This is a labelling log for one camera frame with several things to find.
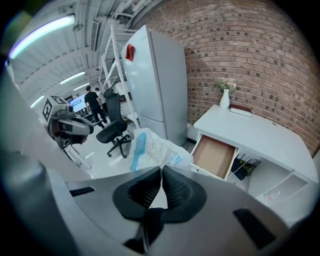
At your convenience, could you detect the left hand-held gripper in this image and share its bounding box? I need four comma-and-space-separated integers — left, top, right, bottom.
42, 95, 95, 150

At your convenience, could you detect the black router with antennas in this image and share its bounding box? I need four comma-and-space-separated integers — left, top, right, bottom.
230, 153, 262, 181

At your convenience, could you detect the display screen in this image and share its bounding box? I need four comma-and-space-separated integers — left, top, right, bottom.
69, 93, 88, 113

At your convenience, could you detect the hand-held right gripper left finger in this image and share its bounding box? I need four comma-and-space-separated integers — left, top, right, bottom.
112, 166, 161, 221

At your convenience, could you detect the white metal shelf rack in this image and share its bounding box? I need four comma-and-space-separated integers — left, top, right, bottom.
98, 24, 141, 130

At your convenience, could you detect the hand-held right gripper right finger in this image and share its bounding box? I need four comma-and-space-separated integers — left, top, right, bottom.
162, 166, 208, 223

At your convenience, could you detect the grey refrigerator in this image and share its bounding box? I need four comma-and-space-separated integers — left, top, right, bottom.
120, 24, 189, 148

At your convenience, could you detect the red book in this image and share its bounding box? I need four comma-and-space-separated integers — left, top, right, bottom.
229, 103, 253, 118

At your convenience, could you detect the white plastic bag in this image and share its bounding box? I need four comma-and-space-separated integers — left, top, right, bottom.
129, 127, 195, 173

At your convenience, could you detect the white vase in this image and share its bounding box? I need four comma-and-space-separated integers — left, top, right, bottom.
219, 88, 231, 110

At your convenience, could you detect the white desk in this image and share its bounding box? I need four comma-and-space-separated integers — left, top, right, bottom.
193, 104, 320, 227

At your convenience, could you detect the white wooden drawer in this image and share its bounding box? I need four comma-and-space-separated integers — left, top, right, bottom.
190, 133, 238, 181

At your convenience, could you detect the ceiling light tube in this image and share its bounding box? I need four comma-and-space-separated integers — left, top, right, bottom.
59, 70, 86, 85
9, 14, 76, 60

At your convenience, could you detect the black office chair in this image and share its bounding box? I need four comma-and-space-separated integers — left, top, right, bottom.
95, 87, 133, 159

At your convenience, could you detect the red cloth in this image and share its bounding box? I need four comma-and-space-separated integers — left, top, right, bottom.
124, 43, 136, 62

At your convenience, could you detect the pale flower bunch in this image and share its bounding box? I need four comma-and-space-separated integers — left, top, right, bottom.
216, 76, 240, 95

